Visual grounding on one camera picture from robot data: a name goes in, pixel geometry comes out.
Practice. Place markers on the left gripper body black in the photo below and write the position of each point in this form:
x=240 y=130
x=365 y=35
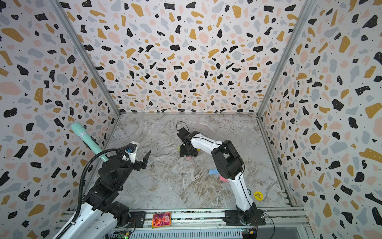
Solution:
x=127 y=167

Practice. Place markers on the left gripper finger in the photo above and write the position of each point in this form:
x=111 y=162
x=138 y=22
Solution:
x=132 y=156
x=138 y=165

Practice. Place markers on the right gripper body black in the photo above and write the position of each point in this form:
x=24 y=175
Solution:
x=184 y=151

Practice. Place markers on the blue block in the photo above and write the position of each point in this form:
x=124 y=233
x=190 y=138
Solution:
x=213 y=172

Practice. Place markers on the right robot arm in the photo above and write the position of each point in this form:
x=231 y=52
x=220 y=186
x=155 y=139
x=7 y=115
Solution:
x=231 y=167

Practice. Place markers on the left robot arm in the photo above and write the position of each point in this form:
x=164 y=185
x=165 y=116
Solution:
x=98 y=213

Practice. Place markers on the mint green toy microphone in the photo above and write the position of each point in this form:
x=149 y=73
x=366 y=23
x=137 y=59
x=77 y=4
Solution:
x=82 y=133

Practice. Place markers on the colourful card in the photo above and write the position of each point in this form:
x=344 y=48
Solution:
x=161 y=220

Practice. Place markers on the yellow round sticker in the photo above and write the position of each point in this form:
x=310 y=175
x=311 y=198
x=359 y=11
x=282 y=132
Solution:
x=258 y=196

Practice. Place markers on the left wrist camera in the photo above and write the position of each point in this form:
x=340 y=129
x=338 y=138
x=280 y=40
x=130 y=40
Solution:
x=132 y=147

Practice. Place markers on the aluminium front rail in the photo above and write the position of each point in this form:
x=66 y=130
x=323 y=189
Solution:
x=280 y=223

